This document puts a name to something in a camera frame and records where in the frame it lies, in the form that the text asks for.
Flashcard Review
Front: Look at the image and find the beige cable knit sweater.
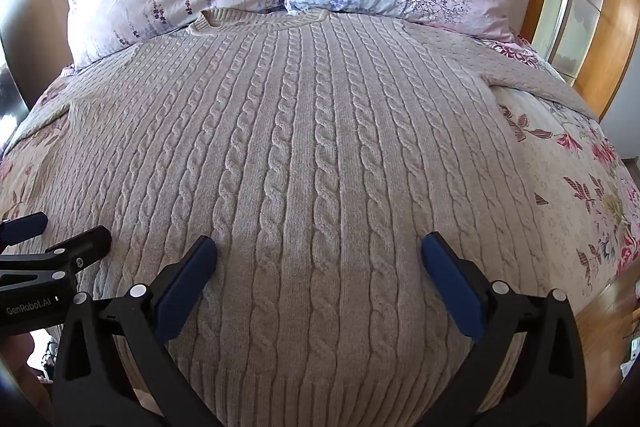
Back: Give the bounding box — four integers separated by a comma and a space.
0, 7, 606, 427

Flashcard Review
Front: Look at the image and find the person's left forearm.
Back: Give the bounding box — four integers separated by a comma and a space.
0, 332, 55, 410

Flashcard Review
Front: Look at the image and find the floral bedspread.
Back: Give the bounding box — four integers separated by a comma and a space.
0, 32, 640, 338

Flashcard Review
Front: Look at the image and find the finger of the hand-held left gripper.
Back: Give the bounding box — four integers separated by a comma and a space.
0, 213, 49, 250
30, 226, 113, 280

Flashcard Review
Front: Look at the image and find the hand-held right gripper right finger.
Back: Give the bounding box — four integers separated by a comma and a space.
421, 231, 588, 427

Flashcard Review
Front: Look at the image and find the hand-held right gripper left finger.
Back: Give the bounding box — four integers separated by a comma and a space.
51, 235, 223, 427

